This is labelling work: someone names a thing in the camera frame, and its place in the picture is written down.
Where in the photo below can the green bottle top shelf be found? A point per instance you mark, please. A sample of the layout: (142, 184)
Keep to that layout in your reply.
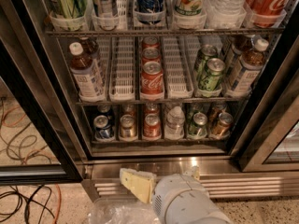
(67, 0)

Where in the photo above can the clear plastic bin with bag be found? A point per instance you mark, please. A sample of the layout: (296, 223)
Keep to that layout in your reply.
(121, 211)

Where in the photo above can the front red cola can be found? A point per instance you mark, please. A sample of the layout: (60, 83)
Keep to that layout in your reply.
(152, 78)

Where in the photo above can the red cola bottle top shelf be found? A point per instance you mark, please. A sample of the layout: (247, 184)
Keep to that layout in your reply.
(265, 13)

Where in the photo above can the right rear tea bottle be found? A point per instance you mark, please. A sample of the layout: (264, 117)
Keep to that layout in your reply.
(240, 44)

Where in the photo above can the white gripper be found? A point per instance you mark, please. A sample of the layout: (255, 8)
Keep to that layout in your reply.
(179, 192)

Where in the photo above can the empty white glide tray right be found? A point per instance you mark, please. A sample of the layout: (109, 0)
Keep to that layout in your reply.
(176, 71)

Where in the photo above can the right glass fridge door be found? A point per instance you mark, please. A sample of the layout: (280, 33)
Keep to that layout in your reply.
(272, 112)

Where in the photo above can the tea bottle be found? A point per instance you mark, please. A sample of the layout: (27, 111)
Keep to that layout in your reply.
(248, 67)
(86, 73)
(240, 44)
(91, 47)

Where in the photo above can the left glass fridge door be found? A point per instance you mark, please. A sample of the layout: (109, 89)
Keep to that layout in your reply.
(34, 70)

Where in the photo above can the red can bottom shelf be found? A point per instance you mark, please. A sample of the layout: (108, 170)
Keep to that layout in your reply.
(152, 126)

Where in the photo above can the blue can bottom shelf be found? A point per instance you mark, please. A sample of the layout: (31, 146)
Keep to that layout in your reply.
(103, 127)

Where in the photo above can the gold can bottom shelf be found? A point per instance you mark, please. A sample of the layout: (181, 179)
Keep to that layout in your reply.
(128, 128)

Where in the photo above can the glass fridge door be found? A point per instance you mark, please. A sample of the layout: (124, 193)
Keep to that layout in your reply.
(272, 112)
(34, 70)

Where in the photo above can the silver can top shelf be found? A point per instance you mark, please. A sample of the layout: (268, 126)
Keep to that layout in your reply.
(105, 8)

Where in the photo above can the green can shelf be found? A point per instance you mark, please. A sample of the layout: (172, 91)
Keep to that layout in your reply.
(211, 75)
(205, 53)
(197, 128)

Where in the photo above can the left front tea bottle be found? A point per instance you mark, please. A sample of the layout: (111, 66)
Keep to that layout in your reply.
(86, 73)

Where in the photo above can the steel fridge base grille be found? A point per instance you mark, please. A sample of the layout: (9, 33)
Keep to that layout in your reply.
(220, 176)

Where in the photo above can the right front tea bottle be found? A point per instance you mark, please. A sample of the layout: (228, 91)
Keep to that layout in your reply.
(248, 67)

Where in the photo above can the left rear tea bottle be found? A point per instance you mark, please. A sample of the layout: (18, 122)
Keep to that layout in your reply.
(91, 47)

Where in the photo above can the orange can bottom shelf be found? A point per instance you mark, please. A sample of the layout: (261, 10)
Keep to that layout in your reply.
(223, 124)

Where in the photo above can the water bottle bottom shelf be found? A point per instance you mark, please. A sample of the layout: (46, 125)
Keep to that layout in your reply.
(174, 124)

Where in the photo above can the green can bottom shelf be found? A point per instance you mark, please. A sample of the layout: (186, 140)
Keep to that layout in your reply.
(197, 128)

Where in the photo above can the red cola can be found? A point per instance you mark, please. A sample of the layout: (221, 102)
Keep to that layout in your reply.
(152, 78)
(150, 42)
(151, 55)

